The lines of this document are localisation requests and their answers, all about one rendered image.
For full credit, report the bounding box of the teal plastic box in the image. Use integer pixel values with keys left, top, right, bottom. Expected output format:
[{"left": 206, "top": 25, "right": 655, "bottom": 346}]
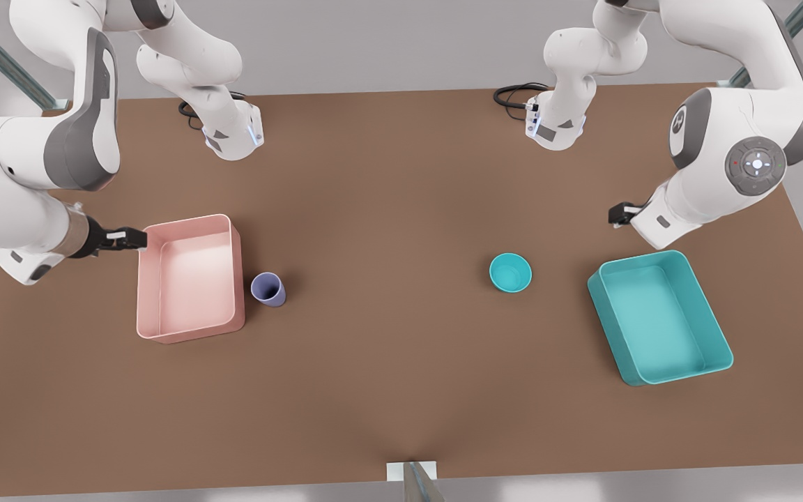
[{"left": 587, "top": 250, "right": 734, "bottom": 387}]

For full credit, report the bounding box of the black cable loop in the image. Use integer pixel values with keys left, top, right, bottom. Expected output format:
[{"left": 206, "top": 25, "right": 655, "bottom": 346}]
[
  {"left": 178, "top": 91, "right": 247, "bottom": 131},
  {"left": 494, "top": 82, "right": 551, "bottom": 122}
]

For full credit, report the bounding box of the silver frame post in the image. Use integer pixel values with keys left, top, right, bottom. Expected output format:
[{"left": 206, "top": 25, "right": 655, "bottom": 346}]
[
  {"left": 386, "top": 460, "right": 445, "bottom": 502},
  {"left": 0, "top": 6, "right": 71, "bottom": 112},
  {"left": 717, "top": 0, "right": 803, "bottom": 89}
]

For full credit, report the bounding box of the purple cup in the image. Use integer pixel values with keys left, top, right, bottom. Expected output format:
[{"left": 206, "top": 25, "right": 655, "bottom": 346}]
[{"left": 250, "top": 272, "right": 287, "bottom": 307}]

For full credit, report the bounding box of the pink plastic box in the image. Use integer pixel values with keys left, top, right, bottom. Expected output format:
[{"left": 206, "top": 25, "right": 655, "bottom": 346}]
[{"left": 136, "top": 214, "right": 246, "bottom": 344}]

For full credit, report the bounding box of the teal bowl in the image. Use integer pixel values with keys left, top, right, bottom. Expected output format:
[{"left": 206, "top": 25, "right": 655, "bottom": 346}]
[{"left": 489, "top": 252, "right": 533, "bottom": 294}]

